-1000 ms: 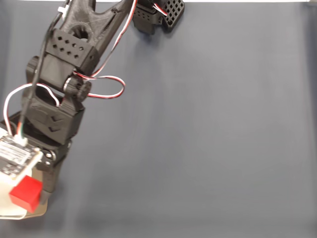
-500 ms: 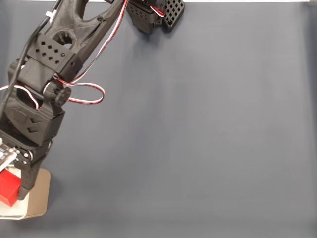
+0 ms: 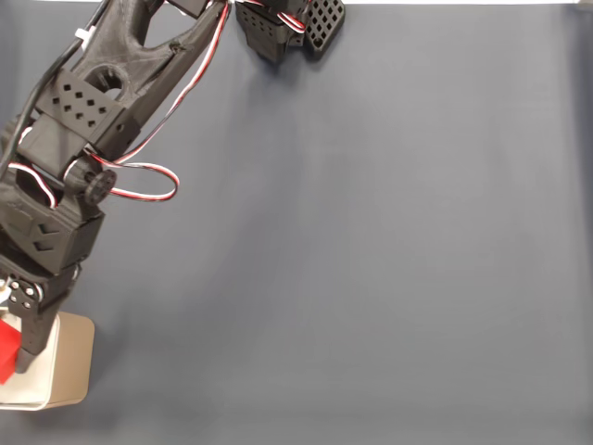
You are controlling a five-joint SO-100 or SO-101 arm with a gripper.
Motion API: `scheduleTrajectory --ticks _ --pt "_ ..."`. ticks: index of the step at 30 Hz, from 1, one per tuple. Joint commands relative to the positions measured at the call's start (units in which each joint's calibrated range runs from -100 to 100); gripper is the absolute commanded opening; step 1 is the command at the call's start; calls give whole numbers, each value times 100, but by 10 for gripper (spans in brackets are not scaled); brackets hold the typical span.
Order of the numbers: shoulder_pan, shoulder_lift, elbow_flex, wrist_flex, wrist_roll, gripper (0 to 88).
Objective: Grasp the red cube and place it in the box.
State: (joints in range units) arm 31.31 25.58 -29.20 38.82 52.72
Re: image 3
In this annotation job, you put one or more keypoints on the beige box with white lining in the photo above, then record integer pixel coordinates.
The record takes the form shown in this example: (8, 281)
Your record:
(74, 361)

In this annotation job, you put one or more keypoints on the red cube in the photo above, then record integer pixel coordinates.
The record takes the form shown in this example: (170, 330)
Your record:
(7, 347)

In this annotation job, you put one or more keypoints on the dark blue-grey mat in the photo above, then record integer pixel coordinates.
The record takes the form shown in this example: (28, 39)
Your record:
(347, 232)

